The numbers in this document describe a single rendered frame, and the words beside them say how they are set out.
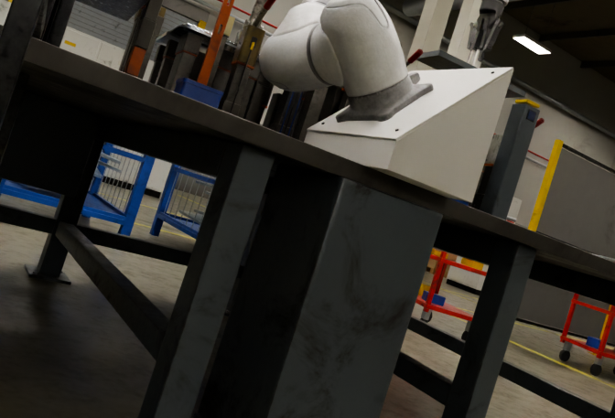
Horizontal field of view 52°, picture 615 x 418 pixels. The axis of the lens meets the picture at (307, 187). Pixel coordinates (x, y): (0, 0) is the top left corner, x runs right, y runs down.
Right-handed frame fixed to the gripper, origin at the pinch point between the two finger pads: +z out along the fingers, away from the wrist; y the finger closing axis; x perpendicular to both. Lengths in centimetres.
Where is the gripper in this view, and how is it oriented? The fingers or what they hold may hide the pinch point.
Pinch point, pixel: (474, 61)
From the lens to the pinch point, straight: 219.1
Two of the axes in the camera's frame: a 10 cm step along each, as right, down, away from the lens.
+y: 5.3, 1.4, -8.3
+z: -3.1, 9.5, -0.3
